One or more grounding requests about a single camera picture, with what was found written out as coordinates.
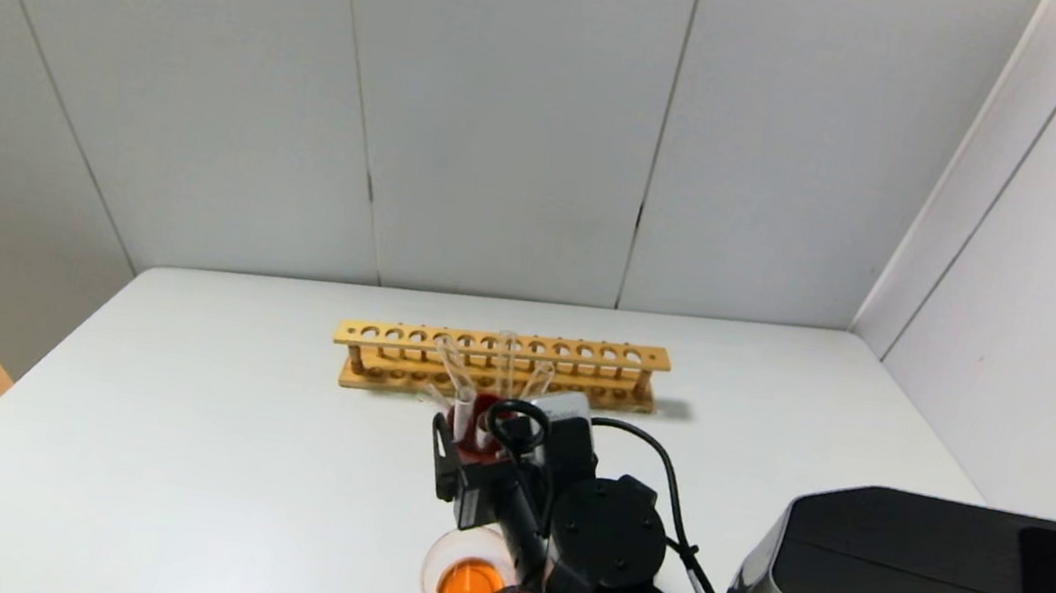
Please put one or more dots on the clear glass beaker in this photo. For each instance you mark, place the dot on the clear glass beaker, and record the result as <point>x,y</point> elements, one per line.
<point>464,591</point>

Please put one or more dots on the wooden test tube rack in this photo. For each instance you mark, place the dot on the wooden test tube rack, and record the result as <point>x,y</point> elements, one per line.
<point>396,385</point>

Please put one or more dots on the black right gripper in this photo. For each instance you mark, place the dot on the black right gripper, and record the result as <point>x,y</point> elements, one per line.
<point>467,495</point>

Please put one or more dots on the dark red cup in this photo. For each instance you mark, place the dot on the dark red cup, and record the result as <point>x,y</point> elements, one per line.
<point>477,434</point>

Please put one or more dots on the empty clear glass test tube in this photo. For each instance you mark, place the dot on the empty clear glass test tube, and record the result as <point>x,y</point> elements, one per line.
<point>437,394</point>
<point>506,364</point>
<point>452,360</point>

